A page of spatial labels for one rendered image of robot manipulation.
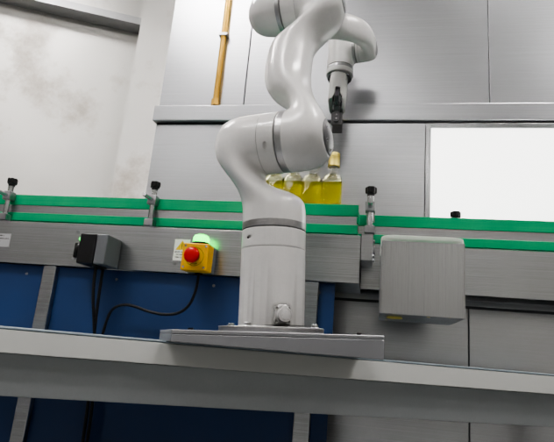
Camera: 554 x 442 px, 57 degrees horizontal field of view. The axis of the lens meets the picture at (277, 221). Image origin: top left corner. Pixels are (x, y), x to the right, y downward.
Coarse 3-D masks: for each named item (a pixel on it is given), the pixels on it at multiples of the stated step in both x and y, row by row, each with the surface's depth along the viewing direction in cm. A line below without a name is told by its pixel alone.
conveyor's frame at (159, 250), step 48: (0, 240) 147; (48, 240) 144; (144, 240) 139; (192, 240) 136; (240, 240) 134; (336, 240) 129; (48, 288) 141; (336, 288) 138; (480, 288) 129; (528, 288) 127
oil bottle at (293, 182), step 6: (288, 174) 150; (294, 174) 150; (288, 180) 149; (294, 180) 149; (300, 180) 149; (288, 186) 149; (294, 186) 148; (300, 186) 148; (294, 192) 148; (300, 192) 148
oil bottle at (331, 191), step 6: (330, 174) 149; (324, 180) 147; (330, 180) 147; (336, 180) 147; (324, 186) 147; (330, 186) 146; (336, 186) 146; (342, 186) 150; (324, 192) 146; (330, 192) 146; (336, 192) 146; (324, 198) 146; (330, 198) 146; (336, 198) 145
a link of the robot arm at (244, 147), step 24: (240, 120) 98; (264, 120) 95; (216, 144) 99; (240, 144) 95; (264, 144) 94; (240, 168) 95; (264, 168) 97; (240, 192) 95; (264, 192) 92; (288, 192) 94; (264, 216) 90; (288, 216) 91
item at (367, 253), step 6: (366, 234) 128; (372, 234) 128; (366, 240) 128; (372, 240) 128; (366, 246) 128; (372, 246) 127; (360, 252) 128; (366, 252) 127; (372, 252) 127; (360, 258) 127; (366, 258) 127; (372, 258) 127; (366, 264) 132; (372, 264) 132
